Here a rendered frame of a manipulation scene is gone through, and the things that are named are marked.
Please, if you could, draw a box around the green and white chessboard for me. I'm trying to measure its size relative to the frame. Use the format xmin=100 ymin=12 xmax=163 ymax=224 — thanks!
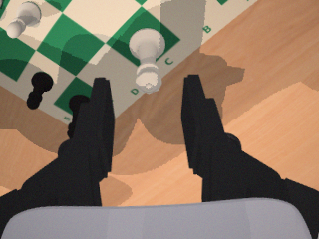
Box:
xmin=0 ymin=0 xmax=257 ymax=125

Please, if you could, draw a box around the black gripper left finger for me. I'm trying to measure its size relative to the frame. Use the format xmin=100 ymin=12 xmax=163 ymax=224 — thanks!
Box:
xmin=0 ymin=77 xmax=115 ymax=239

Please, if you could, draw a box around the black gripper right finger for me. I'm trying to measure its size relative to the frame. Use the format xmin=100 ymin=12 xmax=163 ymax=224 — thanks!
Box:
xmin=181 ymin=75 xmax=319 ymax=239

